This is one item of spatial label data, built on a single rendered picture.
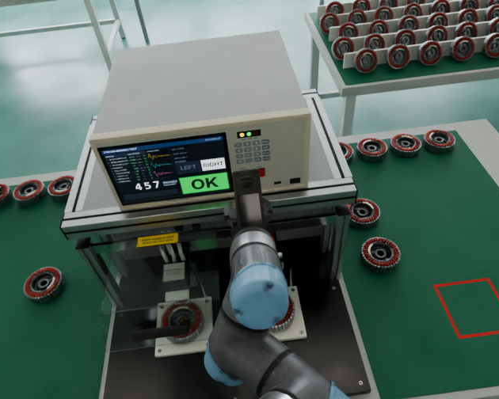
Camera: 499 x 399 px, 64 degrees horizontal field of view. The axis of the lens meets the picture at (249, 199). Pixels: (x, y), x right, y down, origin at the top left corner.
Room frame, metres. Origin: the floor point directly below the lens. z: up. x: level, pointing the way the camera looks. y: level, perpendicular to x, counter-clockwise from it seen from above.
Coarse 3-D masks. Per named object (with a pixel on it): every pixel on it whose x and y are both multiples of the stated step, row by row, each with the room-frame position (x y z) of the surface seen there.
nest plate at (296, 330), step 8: (288, 288) 0.59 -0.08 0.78; (296, 288) 0.59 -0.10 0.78; (296, 296) 0.56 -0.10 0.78; (296, 304) 0.54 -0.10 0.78; (296, 312) 0.52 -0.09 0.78; (296, 320) 0.49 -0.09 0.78; (288, 328) 0.48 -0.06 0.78; (296, 328) 0.47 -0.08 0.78; (304, 328) 0.47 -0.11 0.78; (280, 336) 0.45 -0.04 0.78; (288, 336) 0.45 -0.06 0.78; (296, 336) 0.45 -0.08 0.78; (304, 336) 0.45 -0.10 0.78
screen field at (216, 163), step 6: (186, 162) 0.65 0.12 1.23; (192, 162) 0.65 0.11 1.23; (198, 162) 0.65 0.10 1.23; (204, 162) 0.65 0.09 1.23; (210, 162) 0.65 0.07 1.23; (216, 162) 0.65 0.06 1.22; (222, 162) 0.65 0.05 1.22; (180, 168) 0.65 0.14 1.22; (186, 168) 0.65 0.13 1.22; (192, 168) 0.65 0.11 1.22; (198, 168) 0.65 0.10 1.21; (204, 168) 0.65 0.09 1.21; (210, 168) 0.65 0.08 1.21; (216, 168) 0.65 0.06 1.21; (222, 168) 0.65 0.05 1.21
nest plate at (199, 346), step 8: (168, 344) 0.47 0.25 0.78; (176, 344) 0.46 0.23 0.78; (184, 344) 0.46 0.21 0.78; (192, 344) 0.46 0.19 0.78; (200, 344) 0.46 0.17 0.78; (160, 352) 0.45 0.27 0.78; (168, 352) 0.45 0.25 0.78; (176, 352) 0.44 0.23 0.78; (184, 352) 0.44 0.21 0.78; (192, 352) 0.44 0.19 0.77
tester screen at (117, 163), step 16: (160, 144) 0.65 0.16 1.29; (176, 144) 0.65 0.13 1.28; (192, 144) 0.65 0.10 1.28; (208, 144) 0.65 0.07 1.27; (112, 160) 0.64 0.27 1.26; (128, 160) 0.64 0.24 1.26; (144, 160) 0.65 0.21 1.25; (160, 160) 0.65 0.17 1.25; (176, 160) 0.65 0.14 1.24; (192, 160) 0.65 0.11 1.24; (112, 176) 0.64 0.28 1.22; (128, 176) 0.64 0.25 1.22; (144, 176) 0.65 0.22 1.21; (160, 176) 0.65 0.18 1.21; (176, 176) 0.65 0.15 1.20; (192, 176) 0.65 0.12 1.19; (128, 192) 0.64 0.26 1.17
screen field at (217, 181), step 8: (200, 176) 0.65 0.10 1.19; (208, 176) 0.65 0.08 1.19; (216, 176) 0.65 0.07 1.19; (224, 176) 0.65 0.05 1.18; (184, 184) 0.65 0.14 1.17; (192, 184) 0.65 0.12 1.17; (200, 184) 0.65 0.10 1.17; (208, 184) 0.65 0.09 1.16; (216, 184) 0.65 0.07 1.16; (224, 184) 0.65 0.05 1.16; (184, 192) 0.65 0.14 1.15; (192, 192) 0.65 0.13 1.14
